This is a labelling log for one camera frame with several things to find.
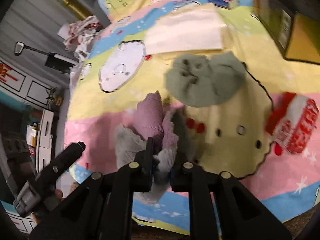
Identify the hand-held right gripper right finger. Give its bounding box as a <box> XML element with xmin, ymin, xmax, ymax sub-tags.
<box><xmin>170</xmin><ymin>162</ymin><xmax>293</xmax><ymax>240</ymax></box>

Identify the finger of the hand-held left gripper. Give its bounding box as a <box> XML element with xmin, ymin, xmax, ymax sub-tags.
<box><xmin>37</xmin><ymin>141</ymin><xmax>87</xmax><ymax>181</ymax></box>

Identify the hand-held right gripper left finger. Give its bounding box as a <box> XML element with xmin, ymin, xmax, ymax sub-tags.
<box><xmin>30</xmin><ymin>137</ymin><xmax>155</xmax><ymax>240</ymax></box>

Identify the purple and grey sock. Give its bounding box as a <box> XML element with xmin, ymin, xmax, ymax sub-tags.
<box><xmin>114</xmin><ymin>110</ymin><xmax>187</xmax><ymax>205</ymax></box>

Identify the purple towel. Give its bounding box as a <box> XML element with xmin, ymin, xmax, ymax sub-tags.
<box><xmin>136</xmin><ymin>91</ymin><xmax>178</xmax><ymax>155</ymax></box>

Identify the sage green towel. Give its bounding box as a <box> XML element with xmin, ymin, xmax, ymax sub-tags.
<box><xmin>164</xmin><ymin>52</ymin><xmax>247</xmax><ymax>108</ymax></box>

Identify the cream towel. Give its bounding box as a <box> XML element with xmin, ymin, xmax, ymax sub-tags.
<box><xmin>144</xmin><ymin>4</ymin><xmax>227</xmax><ymax>55</ymax></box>

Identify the white shelf unit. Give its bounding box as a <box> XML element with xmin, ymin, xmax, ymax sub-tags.
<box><xmin>36</xmin><ymin>109</ymin><xmax>55</xmax><ymax>173</ymax></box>

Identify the pastel striped printed blanket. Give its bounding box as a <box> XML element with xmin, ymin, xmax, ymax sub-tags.
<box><xmin>64</xmin><ymin>0</ymin><xmax>320</xmax><ymax>235</ymax></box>

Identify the small potted plant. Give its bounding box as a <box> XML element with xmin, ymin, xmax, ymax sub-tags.
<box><xmin>46</xmin><ymin>87</ymin><xmax>64</xmax><ymax>106</ymax></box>

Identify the white panelled cabinet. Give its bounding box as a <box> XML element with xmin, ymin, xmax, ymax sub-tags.
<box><xmin>0</xmin><ymin>59</ymin><xmax>62</xmax><ymax>105</ymax></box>

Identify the pile of white red clothes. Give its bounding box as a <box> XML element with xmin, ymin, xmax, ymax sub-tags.
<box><xmin>58</xmin><ymin>15</ymin><xmax>106</xmax><ymax>61</ymax></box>

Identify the red and white packet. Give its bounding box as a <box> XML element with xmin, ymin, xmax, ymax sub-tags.
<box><xmin>265</xmin><ymin>92</ymin><xmax>320</xmax><ymax>155</ymax></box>

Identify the blue and orange snack box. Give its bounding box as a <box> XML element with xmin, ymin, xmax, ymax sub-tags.
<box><xmin>204</xmin><ymin>0</ymin><xmax>241</xmax><ymax>10</ymax></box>

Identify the black box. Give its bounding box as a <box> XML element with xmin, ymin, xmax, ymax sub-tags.
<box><xmin>250</xmin><ymin>0</ymin><xmax>320</xmax><ymax>62</ymax></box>

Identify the black tool with white handle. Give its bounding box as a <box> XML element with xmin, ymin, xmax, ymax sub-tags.
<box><xmin>14</xmin><ymin>42</ymin><xmax>75</xmax><ymax>75</ymax></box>

